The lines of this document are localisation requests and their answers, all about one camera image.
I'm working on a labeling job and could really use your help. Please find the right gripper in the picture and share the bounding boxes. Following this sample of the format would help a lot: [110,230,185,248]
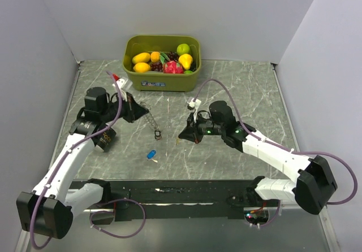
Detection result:
[179,110,225,144]

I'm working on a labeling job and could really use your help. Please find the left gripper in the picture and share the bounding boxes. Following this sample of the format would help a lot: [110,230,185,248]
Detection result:
[100,91,149,123]

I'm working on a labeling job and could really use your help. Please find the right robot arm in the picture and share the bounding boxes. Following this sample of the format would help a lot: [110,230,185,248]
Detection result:
[178,99,338,215]

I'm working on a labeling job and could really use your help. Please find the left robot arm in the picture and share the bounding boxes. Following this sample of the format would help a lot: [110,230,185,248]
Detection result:
[16,87,149,239]

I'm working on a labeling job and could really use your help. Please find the lower yellow mango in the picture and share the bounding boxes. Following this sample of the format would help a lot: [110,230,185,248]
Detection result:
[133,62,152,73]

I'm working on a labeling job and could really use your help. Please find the yellow mango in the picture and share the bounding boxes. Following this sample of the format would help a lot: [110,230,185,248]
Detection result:
[133,62,152,73]
[132,53,150,65]

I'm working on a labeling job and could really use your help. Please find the blue key tag on table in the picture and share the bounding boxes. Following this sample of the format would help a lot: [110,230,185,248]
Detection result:
[146,150,158,163]

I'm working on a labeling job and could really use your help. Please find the dark red grapes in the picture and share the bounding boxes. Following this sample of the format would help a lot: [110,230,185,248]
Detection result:
[150,62,163,72]

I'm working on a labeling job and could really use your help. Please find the olive green plastic basket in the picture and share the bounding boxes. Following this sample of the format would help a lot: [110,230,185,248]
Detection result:
[123,35,201,92]

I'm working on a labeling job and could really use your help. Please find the upper yellow mango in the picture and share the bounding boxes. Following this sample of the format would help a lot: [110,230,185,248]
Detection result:
[132,53,150,65]

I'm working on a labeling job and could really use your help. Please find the pink dragon fruit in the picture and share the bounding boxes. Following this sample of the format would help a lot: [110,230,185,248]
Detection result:
[163,60,184,74]

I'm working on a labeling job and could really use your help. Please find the orange fruit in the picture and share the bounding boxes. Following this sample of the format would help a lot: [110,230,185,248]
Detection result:
[150,51,161,63]

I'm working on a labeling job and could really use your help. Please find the yellow pear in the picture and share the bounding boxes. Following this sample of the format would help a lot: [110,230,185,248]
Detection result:
[178,54,193,70]

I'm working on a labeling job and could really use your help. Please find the green apple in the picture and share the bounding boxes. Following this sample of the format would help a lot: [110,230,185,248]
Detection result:
[176,43,191,56]

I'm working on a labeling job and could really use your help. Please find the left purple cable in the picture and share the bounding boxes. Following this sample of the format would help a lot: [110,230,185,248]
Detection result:
[29,71,146,250]

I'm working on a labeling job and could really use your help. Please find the purple cable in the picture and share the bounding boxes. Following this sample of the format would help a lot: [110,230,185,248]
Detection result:
[29,71,146,250]
[193,79,358,230]

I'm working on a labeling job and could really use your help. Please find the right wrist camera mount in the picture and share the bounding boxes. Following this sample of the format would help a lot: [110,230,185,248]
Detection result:
[187,97,201,122]

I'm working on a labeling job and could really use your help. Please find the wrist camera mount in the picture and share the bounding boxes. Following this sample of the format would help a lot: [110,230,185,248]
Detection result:
[113,74,133,93]
[187,97,201,122]

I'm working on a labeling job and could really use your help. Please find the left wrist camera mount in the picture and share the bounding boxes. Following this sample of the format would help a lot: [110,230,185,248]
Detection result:
[113,74,133,93]

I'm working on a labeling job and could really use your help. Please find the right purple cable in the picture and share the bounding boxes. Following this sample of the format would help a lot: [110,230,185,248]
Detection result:
[193,79,358,230]

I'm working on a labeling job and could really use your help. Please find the aluminium rail frame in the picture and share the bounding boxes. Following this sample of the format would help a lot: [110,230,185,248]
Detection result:
[26,186,326,216]

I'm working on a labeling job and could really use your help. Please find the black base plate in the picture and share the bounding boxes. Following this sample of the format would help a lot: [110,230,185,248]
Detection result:
[90,180,278,221]

